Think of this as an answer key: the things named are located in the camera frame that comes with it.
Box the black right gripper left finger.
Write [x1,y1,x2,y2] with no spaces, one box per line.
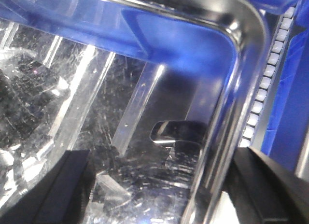
[0,150,95,224]

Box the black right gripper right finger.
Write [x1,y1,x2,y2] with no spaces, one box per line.
[225,148,309,224]

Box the silver steel tray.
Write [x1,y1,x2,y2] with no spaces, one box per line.
[0,0,272,224]

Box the upper blue bin right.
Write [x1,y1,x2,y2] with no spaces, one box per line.
[261,0,309,171]

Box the blue bin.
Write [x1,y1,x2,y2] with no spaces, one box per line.
[261,0,309,171]
[0,0,309,72]

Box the white roller track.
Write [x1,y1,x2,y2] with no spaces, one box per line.
[239,4,297,148]

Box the upper blue bin centre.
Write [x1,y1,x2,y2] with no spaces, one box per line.
[0,0,309,72]

